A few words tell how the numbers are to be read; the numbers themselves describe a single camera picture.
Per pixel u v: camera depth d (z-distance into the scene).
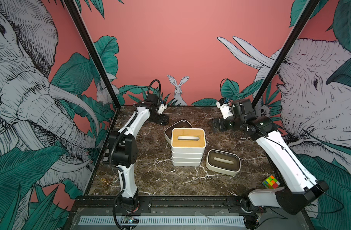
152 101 0.74
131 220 0.70
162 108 0.86
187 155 0.78
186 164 0.86
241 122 0.50
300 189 0.38
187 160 0.84
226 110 0.62
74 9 0.70
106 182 0.79
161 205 0.75
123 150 0.51
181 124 1.01
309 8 0.70
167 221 0.70
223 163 0.84
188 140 0.73
